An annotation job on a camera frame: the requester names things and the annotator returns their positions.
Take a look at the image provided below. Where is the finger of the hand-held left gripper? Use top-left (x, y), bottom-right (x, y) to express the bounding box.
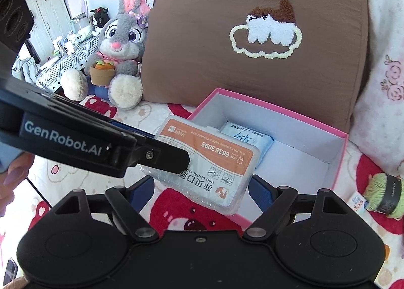
top-left (110, 121), bottom-right (157, 141)
top-left (128, 139), bottom-right (191, 174)

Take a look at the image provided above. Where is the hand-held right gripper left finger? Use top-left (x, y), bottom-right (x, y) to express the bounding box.
top-left (52, 175), bottom-right (159, 242)

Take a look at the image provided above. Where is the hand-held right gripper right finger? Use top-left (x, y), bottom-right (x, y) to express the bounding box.
top-left (243, 175), bottom-right (345, 242)

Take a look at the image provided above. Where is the dental floss pick box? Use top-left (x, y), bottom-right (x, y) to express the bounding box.
top-left (140, 115), bottom-right (260, 216)

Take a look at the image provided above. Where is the blue wet wipes pack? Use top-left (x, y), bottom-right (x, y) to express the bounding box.
top-left (219, 121), bottom-right (274, 170)

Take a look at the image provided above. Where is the pink cardboard box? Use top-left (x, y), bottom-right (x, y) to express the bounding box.
top-left (186, 88), bottom-right (349, 229)

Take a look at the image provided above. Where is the small white tissue pack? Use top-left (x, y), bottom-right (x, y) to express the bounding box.
top-left (347, 191), bottom-right (370, 213)

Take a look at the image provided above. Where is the green yarn ball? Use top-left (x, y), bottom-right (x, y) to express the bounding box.
top-left (363, 173), bottom-right (404, 218)

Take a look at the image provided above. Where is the person's left hand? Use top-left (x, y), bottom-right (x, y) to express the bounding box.
top-left (0, 153), bottom-right (35, 211)

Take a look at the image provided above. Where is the patterned table cover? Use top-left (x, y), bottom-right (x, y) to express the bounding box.
top-left (36, 35), bottom-right (103, 93)

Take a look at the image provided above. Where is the grey cloth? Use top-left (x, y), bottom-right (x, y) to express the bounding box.
top-left (12, 57), bottom-right (40, 83)

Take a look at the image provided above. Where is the grey bunny plush toy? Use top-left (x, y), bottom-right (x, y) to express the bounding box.
top-left (60, 0), bottom-right (160, 111)

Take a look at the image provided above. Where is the brown pillow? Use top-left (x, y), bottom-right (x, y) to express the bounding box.
top-left (139, 0), bottom-right (370, 134)

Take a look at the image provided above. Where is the red bear printed blanket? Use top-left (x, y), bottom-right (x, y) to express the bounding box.
top-left (0, 89), bottom-right (404, 289)

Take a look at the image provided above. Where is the black white plush doll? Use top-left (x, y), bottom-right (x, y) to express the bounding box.
top-left (89, 7), bottom-right (110, 36)

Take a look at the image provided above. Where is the white cabinet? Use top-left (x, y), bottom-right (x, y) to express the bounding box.
top-left (25, 0), bottom-right (76, 53)

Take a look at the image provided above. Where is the pink checked pillow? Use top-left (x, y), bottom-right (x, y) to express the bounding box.
top-left (349, 0), bottom-right (404, 176)

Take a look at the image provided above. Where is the black cable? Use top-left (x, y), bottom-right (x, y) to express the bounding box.
top-left (27, 176), bottom-right (53, 209)

